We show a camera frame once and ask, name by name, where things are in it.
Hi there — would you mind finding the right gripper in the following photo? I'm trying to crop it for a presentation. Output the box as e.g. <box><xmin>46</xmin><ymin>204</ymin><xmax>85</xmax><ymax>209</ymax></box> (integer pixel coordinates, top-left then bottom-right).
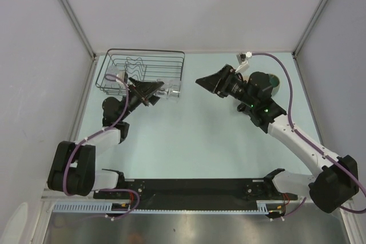
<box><xmin>196</xmin><ymin>64</ymin><xmax>257</xmax><ymax>108</ymax></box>

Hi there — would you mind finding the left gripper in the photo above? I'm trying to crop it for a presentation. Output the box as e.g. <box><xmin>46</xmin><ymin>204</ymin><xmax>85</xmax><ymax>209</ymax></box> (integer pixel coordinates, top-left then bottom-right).
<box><xmin>118</xmin><ymin>77</ymin><xmax>166</xmax><ymax>121</ymax></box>

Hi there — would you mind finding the clear faceted glass cup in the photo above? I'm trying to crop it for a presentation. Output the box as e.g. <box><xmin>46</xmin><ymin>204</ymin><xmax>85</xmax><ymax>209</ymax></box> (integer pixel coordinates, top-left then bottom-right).
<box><xmin>154</xmin><ymin>78</ymin><xmax>181</xmax><ymax>102</ymax></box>

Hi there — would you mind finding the green speckled ceramic mug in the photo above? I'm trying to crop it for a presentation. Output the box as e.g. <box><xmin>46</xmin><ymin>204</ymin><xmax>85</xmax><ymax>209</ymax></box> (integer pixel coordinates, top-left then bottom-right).
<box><xmin>269</xmin><ymin>74</ymin><xmax>281</xmax><ymax>97</ymax></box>

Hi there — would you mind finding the black ceramic mug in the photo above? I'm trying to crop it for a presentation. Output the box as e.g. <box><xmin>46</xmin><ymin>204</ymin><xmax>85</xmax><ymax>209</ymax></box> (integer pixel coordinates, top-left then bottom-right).
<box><xmin>237</xmin><ymin>103</ymin><xmax>246</xmax><ymax>112</ymax></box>

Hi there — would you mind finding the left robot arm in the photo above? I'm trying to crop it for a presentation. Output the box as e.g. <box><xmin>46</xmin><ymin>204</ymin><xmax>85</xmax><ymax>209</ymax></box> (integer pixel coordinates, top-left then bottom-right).
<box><xmin>47</xmin><ymin>78</ymin><xmax>164</xmax><ymax>198</ymax></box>

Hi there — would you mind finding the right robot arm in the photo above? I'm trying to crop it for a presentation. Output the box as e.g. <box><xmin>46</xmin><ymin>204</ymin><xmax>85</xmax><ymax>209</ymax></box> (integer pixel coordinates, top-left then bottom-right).
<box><xmin>195</xmin><ymin>65</ymin><xmax>365</xmax><ymax>213</ymax></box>

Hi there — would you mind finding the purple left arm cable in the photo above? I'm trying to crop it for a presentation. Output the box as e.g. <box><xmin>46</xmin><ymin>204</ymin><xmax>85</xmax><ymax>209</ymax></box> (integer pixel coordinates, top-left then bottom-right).
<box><xmin>62</xmin><ymin>74</ymin><xmax>141</xmax><ymax>222</ymax></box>

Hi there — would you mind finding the black wire dish rack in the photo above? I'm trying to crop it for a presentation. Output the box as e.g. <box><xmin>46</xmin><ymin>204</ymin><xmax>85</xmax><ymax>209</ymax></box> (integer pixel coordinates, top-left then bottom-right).
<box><xmin>96</xmin><ymin>49</ymin><xmax>185</xmax><ymax>96</ymax></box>

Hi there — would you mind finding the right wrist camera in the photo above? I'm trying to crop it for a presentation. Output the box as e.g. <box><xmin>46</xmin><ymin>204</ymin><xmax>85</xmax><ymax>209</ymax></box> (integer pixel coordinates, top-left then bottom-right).
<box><xmin>236</xmin><ymin>51</ymin><xmax>252</xmax><ymax>65</ymax></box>

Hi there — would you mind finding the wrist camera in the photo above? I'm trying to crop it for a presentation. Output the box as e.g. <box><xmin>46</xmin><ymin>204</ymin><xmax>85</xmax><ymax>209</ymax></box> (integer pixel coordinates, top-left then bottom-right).
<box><xmin>116</xmin><ymin>70</ymin><xmax>128</xmax><ymax>85</ymax></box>
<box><xmin>236</xmin><ymin>51</ymin><xmax>252</xmax><ymax>65</ymax></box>

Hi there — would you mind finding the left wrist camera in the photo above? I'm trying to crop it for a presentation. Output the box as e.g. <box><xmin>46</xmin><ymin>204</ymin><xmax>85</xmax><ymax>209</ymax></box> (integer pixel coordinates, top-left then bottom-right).
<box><xmin>116</xmin><ymin>70</ymin><xmax>128</xmax><ymax>85</ymax></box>

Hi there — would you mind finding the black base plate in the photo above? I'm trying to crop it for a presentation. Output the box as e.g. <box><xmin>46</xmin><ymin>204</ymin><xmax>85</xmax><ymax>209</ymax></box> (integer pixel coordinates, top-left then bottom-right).
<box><xmin>93</xmin><ymin>178</ymin><xmax>298</xmax><ymax>211</ymax></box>

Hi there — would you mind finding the white slotted cable duct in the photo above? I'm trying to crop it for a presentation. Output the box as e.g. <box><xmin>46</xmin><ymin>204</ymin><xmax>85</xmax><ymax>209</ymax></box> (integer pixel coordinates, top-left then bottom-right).
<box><xmin>53</xmin><ymin>202</ymin><xmax>284</xmax><ymax>215</ymax></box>

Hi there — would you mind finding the aluminium frame rail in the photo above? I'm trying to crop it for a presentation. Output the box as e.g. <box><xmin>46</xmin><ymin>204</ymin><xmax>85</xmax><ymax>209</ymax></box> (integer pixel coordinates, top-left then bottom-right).
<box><xmin>42</xmin><ymin>188</ymin><xmax>365</xmax><ymax>243</ymax></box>

